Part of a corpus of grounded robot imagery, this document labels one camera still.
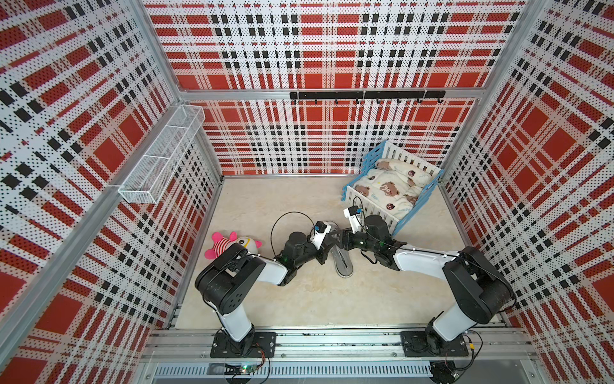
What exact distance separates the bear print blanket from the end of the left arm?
28 cm

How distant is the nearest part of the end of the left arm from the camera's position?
72 cm

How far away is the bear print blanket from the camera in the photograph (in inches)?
39.3
